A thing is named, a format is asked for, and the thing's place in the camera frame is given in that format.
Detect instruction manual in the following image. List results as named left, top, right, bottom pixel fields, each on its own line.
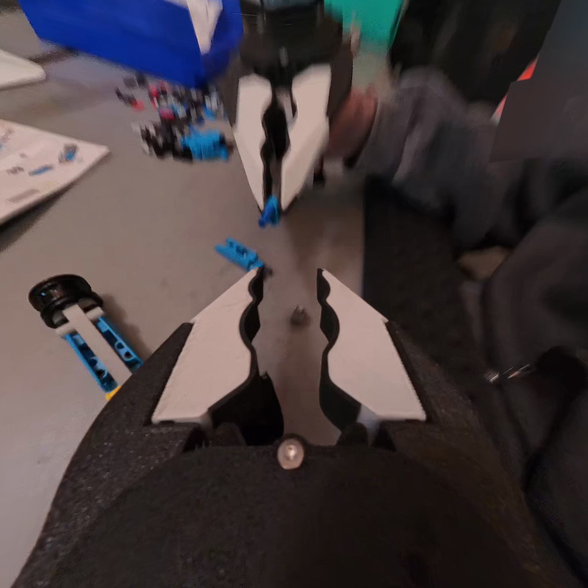
left=0, top=119, right=111, bottom=226

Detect blue bin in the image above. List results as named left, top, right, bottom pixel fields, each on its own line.
left=18, top=0, right=244, bottom=88

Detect person's right hand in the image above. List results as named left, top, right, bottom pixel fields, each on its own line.
left=329, top=91, right=379, bottom=160

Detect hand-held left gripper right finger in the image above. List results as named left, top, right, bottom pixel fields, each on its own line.
left=316, top=269, right=428, bottom=442

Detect clear plastic parts bags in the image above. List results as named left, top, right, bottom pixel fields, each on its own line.
left=186, top=0, right=224, bottom=54

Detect blue panel brick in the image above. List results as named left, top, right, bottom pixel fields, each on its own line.
left=214, top=237, right=273, bottom=277

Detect wheel and beam assembly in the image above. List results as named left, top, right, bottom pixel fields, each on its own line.
left=27, top=274, right=144, bottom=401

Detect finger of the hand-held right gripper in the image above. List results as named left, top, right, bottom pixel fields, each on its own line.
left=279, top=64, right=332, bottom=213
left=234, top=75, right=275, bottom=208

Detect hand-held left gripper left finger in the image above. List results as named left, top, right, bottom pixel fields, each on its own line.
left=151, top=266, right=265, bottom=425

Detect person's dark clothing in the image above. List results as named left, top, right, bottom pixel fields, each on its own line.
left=459, top=156, right=588, bottom=588

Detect person's right forearm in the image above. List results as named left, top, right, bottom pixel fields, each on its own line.
left=356, top=69, right=506, bottom=249

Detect pile of toy bricks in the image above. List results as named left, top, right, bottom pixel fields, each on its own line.
left=114, top=73, right=233, bottom=164

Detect black mesh chair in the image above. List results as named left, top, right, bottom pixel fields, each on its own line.
left=390, top=0, right=561, bottom=102

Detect white stand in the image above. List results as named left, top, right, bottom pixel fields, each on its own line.
left=0, top=48, right=47, bottom=91

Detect black round knob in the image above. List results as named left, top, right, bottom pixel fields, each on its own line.
left=484, top=346, right=588, bottom=403

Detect black studded mat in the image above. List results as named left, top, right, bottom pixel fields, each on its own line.
left=362, top=176, right=488, bottom=368

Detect green storage crate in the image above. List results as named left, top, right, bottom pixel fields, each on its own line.
left=323, top=0, right=405, bottom=47

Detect grey desk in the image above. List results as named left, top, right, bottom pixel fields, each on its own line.
left=0, top=14, right=368, bottom=584

